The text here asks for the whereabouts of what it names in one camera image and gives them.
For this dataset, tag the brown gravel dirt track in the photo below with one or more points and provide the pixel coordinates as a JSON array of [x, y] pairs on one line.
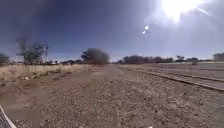
[[100, 100]]

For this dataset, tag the pole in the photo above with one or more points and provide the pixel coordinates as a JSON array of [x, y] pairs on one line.
[[46, 53]]

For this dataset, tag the dry yellow grass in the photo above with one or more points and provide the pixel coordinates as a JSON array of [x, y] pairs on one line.
[[26, 71]]

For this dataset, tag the railway track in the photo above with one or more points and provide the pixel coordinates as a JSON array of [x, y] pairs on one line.
[[186, 79]]

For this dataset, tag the distant row of trees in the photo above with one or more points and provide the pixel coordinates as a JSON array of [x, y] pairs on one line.
[[140, 59]]

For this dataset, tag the small dark bush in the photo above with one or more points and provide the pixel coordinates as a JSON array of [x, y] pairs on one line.
[[3, 58]]

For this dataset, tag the building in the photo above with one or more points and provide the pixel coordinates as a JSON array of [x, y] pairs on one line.
[[219, 57]]

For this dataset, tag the sparse tree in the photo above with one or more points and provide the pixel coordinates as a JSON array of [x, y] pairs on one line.
[[32, 55]]

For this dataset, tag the small distant tree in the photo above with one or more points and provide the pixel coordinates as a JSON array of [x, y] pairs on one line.
[[194, 61], [180, 58]]

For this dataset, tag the round dark bush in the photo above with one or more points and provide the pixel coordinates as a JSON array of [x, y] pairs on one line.
[[95, 56]]

